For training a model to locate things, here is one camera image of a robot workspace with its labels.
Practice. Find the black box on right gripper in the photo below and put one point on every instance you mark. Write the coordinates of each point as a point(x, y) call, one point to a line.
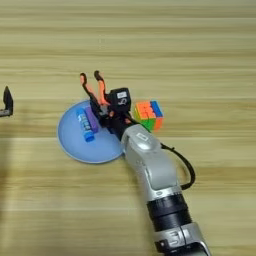
point(119, 98)

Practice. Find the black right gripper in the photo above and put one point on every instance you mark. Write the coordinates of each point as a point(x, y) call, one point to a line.
point(115, 125)

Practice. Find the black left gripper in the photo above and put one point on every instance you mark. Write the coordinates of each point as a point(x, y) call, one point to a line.
point(5, 113)

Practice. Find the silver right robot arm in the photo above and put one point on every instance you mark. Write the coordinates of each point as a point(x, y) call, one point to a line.
point(153, 163)

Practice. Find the orange black needle-nose pliers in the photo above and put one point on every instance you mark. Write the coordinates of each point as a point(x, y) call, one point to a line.
point(101, 88)

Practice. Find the round blue plate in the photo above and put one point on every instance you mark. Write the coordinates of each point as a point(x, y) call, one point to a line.
point(75, 143)

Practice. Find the multicoloured puzzle cube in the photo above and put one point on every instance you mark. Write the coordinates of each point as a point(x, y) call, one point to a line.
point(148, 115)

